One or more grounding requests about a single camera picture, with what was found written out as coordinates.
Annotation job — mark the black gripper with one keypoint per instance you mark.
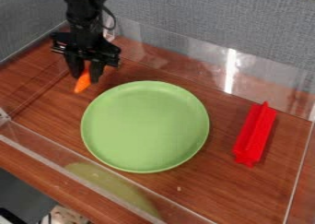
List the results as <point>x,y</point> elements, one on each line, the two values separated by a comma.
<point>81,46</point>

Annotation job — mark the orange toy carrot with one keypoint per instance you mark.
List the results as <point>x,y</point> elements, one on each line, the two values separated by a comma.
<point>83,81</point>

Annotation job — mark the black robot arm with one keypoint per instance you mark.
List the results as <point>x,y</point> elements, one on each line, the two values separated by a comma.
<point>84,15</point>

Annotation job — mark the green round plate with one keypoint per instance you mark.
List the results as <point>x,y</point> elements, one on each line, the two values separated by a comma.
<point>145,126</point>

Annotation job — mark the red plastic block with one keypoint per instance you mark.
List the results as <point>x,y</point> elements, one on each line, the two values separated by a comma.
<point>254,135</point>

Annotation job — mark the clear acrylic corner bracket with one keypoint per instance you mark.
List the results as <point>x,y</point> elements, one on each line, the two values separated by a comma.
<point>108,32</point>

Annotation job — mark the clear acrylic barrier wall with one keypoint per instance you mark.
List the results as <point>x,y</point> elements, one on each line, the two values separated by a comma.
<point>211,190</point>

